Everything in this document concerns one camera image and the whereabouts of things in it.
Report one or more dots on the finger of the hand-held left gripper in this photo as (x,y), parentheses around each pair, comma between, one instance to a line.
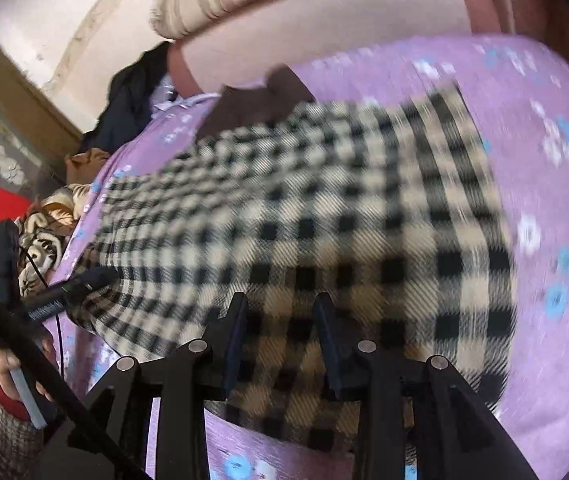
(89,285)

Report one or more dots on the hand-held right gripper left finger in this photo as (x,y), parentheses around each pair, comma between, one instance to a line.
(234,347)

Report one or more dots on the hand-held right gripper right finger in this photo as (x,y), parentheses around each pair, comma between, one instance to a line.
(329,352)

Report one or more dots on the black and cream checkered coat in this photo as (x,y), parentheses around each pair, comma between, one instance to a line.
(339,210)

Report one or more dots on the person's left forearm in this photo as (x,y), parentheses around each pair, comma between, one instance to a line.
(4,440)

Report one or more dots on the person's left hand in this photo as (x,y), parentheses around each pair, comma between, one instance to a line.
(7,367)

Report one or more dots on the animal print blanket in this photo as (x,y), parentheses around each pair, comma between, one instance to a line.
(49,255)

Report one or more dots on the red object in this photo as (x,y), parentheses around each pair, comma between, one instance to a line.
(9,205)

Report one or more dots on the brown cloth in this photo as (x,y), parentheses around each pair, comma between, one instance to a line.
(87,162)

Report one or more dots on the dark navy cloth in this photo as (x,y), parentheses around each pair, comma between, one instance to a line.
(124,105)

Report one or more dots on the striped beige cushion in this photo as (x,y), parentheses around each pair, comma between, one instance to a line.
(214,5)

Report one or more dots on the pink sofa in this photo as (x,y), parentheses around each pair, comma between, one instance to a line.
(314,25)

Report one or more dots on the purple floral bedsheet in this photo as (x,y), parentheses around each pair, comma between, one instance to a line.
(554,110)

